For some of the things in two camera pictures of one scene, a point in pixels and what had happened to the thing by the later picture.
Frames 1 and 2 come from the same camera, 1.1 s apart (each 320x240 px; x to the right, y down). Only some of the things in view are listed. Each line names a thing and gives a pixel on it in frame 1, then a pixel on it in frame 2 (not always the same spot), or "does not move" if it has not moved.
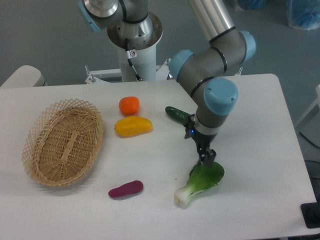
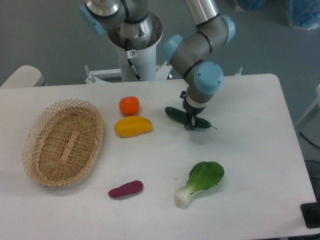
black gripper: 203,140 -> 192,107
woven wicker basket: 63,142 does not move
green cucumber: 180,116 does not move
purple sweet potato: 129,188 does not move
